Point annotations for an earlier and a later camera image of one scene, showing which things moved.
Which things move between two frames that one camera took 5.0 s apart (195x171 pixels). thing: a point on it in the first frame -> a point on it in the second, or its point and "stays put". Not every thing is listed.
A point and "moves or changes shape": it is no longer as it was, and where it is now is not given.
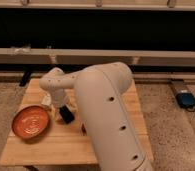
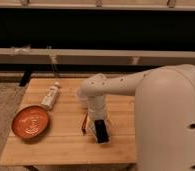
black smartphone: [66, 114] moves or changes shape
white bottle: [46, 99] stays put
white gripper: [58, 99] -> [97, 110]
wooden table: [63, 143] stays put
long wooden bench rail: [96, 56] stays put
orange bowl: [31, 121] stays put
